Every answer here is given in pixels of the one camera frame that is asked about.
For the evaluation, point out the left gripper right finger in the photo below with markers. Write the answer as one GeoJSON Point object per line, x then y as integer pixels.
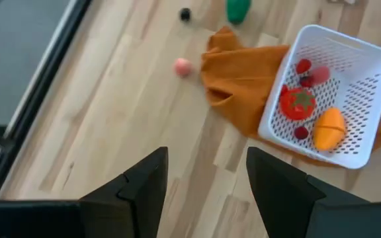
{"type": "Point", "coordinates": [283, 198]}

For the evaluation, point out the red toy tomato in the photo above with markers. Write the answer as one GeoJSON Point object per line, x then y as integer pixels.
{"type": "Point", "coordinates": [297, 103]}

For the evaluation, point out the orange cloth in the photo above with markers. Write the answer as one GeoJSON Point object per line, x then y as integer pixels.
{"type": "Point", "coordinates": [240, 76]}

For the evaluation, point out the green toy bell pepper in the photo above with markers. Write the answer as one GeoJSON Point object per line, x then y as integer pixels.
{"type": "Point", "coordinates": [237, 10]}

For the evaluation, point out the pink toy peach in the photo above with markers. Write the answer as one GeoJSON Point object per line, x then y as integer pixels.
{"type": "Point", "coordinates": [183, 67]}
{"type": "Point", "coordinates": [320, 74]}

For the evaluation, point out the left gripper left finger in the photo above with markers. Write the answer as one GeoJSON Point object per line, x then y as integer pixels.
{"type": "Point", "coordinates": [134, 205]}

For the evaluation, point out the white perforated plastic basket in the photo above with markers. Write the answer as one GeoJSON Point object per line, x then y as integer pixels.
{"type": "Point", "coordinates": [369, 99]}

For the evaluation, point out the red toy raspberry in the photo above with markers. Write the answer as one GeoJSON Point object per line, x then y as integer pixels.
{"type": "Point", "coordinates": [303, 65]}

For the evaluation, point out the black metal table frame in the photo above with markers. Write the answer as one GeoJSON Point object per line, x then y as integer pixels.
{"type": "Point", "coordinates": [35, 99]}

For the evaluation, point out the dark purple toy grape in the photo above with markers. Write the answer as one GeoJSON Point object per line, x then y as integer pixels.
{"type": "Point", "coordinates": [185, 14]}

